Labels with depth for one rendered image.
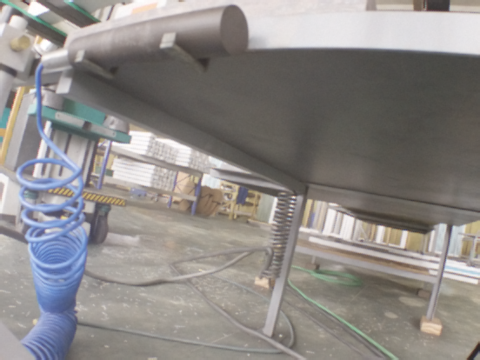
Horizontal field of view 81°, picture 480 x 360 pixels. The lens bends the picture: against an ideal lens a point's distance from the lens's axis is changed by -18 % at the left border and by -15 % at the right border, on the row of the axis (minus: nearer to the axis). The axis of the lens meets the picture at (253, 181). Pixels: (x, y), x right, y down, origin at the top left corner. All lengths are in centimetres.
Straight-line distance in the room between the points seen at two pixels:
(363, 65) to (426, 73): 5
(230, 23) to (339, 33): 8
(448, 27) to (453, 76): 4
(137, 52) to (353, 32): 17
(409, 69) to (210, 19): 14
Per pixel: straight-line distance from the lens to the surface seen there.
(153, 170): 580
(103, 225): 210
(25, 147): 230
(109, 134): 212
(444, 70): 24
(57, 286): 58
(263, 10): 29
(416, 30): 23
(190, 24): 25
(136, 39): 29
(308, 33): 25
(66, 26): 129
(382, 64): 25
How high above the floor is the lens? 44
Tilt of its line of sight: 4 degrees up
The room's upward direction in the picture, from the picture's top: 12 degrees clockwise
